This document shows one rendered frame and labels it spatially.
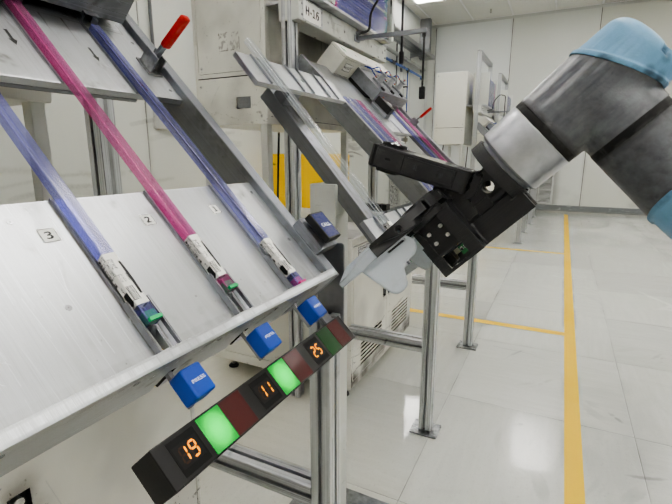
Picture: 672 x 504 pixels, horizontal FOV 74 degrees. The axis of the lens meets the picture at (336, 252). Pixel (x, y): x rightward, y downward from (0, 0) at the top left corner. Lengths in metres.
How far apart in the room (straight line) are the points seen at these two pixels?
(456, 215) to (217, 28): 1.46
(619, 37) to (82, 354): 0.51
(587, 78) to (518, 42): 7.75
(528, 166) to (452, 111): 4.58
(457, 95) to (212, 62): 3.56
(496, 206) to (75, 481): 0.71
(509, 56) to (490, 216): 7.72
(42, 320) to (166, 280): 0.13
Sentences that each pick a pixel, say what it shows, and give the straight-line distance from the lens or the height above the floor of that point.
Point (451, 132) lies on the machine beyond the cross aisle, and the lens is 5.02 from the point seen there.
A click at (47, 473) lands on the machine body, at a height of 0.46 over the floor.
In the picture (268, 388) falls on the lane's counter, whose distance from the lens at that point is 0.50.
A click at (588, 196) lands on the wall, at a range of 8.02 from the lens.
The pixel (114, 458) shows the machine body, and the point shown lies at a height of 0.41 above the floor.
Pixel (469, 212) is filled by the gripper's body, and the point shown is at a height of 0.84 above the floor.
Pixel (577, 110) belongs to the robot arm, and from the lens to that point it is 0.46.
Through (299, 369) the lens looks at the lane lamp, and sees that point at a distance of 0.54.
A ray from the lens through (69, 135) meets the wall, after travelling 2.71.
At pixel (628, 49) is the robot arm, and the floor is 0.98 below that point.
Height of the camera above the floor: 0.90
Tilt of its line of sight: 12 degrees down
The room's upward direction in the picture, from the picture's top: straight up
